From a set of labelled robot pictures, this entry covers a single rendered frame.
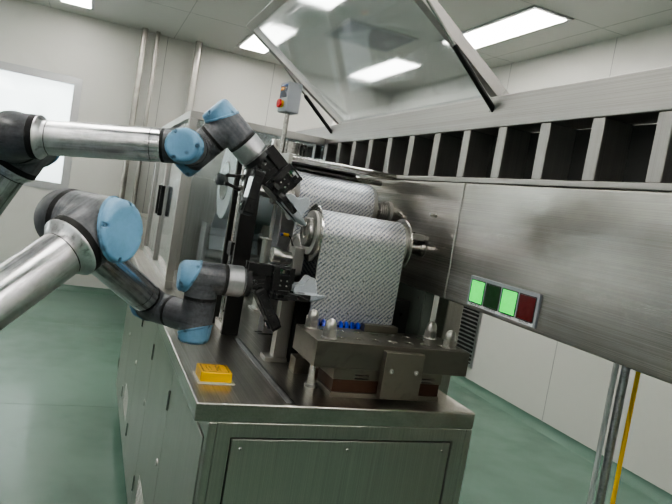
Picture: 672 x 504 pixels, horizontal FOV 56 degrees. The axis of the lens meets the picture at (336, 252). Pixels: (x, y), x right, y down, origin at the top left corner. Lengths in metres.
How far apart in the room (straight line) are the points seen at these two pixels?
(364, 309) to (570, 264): 0.58
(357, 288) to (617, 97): 0.75
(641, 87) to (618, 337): 0.44
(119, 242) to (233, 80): 6.12
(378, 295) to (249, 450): 0.54
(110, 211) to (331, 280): 0.64
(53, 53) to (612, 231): 6.39
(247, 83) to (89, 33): 1.67
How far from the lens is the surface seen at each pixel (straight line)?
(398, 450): 1.50
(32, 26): 7.17
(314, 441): 1.40
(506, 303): 1.41
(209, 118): 1.52
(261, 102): 7.28
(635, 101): 1.26
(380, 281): 1.64
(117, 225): 1.17
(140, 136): 1.42
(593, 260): 1.24
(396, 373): 1.47
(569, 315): 1.27
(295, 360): 1.58
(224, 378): 1.43
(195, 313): 1.48
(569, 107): 1.39
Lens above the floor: 1.32
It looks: 4 degrees down
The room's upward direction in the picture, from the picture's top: 10 degrees clockwise
